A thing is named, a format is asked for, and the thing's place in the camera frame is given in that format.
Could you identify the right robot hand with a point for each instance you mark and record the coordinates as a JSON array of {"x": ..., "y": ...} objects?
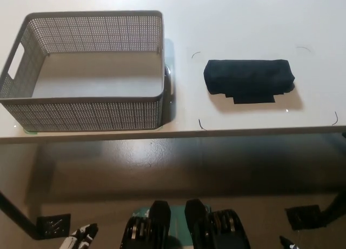
[{"x": 289, "y": 245}]

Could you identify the black floor plate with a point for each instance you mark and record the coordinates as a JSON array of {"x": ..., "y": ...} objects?
[
  {"x": 54, "y": 226},
  {"x": 304, "y": 216}
]

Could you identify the green tape strip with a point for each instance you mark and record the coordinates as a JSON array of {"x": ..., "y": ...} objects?
[{"x": 29, "y": 131}]

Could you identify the black table leg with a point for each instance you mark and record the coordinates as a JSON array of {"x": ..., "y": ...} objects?
[
  {"x": 19, "y": 214},
  {"x": 335, "y": 208}
]

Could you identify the grey perforated plastic basket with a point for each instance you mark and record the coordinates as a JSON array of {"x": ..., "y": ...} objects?
[{"x": 81, "y": 111}]

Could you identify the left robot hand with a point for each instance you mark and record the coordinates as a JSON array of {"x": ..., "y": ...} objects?
[{"x": 79, "y": 236}]

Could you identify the black tape patch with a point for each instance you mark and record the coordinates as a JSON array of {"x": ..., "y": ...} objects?
[{"x": 252, "y": 100}]

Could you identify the black fabric pencil case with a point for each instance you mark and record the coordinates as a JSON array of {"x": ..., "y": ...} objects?
[{"x": 248, "y": 74}]

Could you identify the left black robot body block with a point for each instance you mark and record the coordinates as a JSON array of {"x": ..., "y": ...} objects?
[{"x": 159, "y": 222}]

